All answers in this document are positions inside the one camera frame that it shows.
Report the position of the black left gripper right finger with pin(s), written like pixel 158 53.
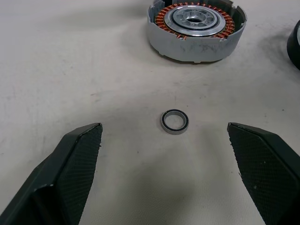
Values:
pixel 264 168

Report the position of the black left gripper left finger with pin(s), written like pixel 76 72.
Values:
pixel 58 175

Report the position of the black round part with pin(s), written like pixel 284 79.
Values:
pixel 294 47

